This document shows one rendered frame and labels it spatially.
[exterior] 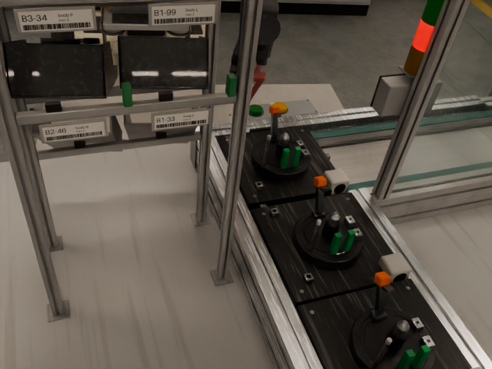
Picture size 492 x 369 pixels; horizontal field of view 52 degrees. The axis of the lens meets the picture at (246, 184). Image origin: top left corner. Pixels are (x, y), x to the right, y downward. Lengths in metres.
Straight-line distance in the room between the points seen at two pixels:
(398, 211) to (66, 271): 0.75
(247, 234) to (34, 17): 0.59
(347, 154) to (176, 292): 0.59
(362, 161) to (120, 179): 0.62
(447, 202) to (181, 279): 0.68
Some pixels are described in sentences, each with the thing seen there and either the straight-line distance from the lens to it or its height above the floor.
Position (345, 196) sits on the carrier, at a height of 0.97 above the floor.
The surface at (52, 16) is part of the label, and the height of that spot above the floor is 1.45.
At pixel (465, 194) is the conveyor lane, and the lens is 1.34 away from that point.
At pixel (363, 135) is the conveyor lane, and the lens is 1.39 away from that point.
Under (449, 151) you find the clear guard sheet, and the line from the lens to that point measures 1.20.
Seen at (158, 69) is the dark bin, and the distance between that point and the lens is 0.76.
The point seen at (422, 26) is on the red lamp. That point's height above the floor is 1.35.
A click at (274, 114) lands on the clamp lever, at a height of 1.06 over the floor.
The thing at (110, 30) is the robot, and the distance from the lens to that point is 1.59.
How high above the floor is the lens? 1.71
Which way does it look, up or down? 42 degrees down
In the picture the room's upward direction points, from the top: 8 degrees clockwise
